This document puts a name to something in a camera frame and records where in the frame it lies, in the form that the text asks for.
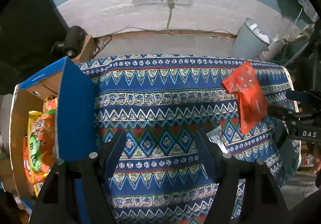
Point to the gold biscuit pack with pictures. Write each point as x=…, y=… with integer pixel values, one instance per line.
x=36, y=175

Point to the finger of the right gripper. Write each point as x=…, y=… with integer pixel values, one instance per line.
x=310, y=96
x=283, y=112

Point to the blue patterned tablecloth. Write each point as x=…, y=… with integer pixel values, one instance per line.
x=161, y=100

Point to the blue cardboard box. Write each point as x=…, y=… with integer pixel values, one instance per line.
x=74, y=124

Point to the red white snack bag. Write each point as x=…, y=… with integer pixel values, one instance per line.
x=50, y=103

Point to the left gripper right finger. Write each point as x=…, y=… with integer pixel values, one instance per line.
x=247, y=191

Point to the red candy bag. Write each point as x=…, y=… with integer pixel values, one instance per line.
x=244, y=84

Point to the silver foil snack pack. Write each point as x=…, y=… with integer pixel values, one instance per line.
x=215, y=136

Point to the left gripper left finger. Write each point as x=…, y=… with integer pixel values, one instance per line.
x=74, y=192

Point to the small cardboard box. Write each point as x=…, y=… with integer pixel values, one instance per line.
x=87, y=52

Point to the orange green snack bag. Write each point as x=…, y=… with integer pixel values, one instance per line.
x=45, y=133

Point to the black hanging curtain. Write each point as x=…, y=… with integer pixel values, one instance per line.
x=29, y=29

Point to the light blue waste bin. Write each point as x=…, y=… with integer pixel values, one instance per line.
x=251, y=40

